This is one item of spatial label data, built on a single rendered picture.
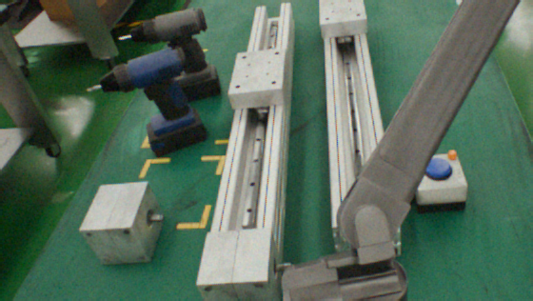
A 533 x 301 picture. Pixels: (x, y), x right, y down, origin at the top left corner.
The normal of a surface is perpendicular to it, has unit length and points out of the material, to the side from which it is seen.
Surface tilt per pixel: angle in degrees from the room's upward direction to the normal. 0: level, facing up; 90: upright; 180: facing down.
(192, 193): 0
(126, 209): 0
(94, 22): 90
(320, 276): 43
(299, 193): 0
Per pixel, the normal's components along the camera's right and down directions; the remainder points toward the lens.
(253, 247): -0.15, -0.77
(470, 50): 0.03, -0.13
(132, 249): -0.04, 0.63
